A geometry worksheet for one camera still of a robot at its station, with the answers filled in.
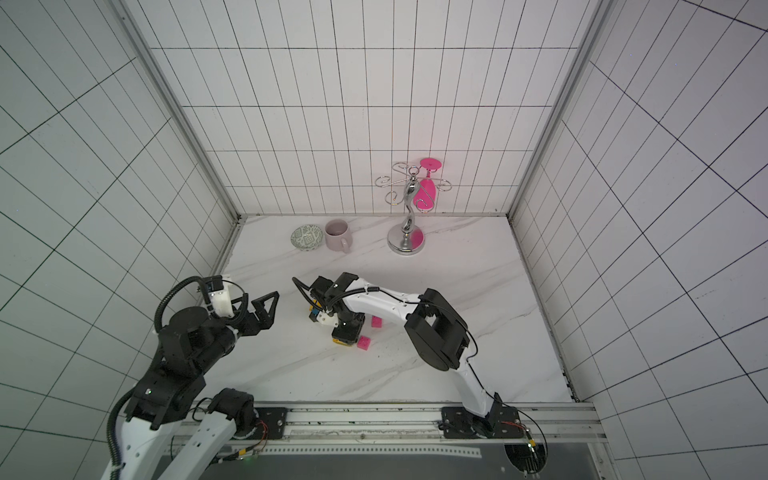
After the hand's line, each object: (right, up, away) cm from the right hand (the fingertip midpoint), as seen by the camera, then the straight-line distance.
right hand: (352, 326), depth 88 cm
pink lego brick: (+7, +1, +2) cm, 8 cm away
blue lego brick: (-9, +7, -10) cm, 15 cm away
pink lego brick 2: (+4, -4, -3) cm, 6 cm away
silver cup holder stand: (+19, +27, +23) cm, 40 cm away
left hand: (-19, +11, -18) cm, 28 cm away
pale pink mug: (-7, +28, +16) cm, 33 cm away
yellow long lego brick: (-2, -2, -8) cm, 8 cm away
